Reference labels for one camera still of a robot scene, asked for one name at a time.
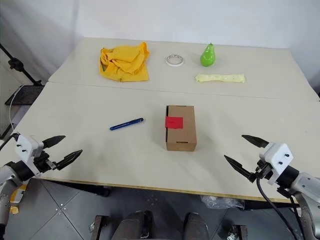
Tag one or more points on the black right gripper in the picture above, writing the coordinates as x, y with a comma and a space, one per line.
263, 170

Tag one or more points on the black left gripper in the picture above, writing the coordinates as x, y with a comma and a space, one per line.
42, 160

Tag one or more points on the brown cardboard box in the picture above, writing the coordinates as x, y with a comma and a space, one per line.
186, 135

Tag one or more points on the blue pen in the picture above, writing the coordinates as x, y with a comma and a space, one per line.
125, 124

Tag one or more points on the red block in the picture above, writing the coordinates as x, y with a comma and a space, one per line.
174, 123

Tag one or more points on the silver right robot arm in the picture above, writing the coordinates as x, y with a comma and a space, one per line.
307, 190

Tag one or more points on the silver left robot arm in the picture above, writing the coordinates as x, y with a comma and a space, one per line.
7, 176

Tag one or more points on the clear plastic bag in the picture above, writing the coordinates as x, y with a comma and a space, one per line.
220, 202

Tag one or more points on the black floor mat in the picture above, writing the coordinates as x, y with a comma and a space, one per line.
25, 95

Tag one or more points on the pale yellow plastic strip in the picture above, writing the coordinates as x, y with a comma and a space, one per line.
220, 78

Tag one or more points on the dark rounded shape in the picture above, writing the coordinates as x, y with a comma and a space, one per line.
196, 226
135, 225

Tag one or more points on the black tripod stand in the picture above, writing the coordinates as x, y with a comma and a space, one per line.
14, 63

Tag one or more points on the green pear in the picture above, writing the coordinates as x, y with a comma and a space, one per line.
207, 57

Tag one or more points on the crumpled yellow cloth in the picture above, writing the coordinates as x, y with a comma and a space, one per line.
125, 65

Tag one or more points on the white tape roll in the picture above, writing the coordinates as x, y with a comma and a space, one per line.
168, 62

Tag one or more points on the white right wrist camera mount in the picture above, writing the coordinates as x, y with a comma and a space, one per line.
277, 155

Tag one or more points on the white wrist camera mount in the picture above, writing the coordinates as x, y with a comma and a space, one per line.
277, 155
25, 147

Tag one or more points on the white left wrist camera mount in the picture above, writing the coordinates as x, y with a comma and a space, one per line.
25, 147

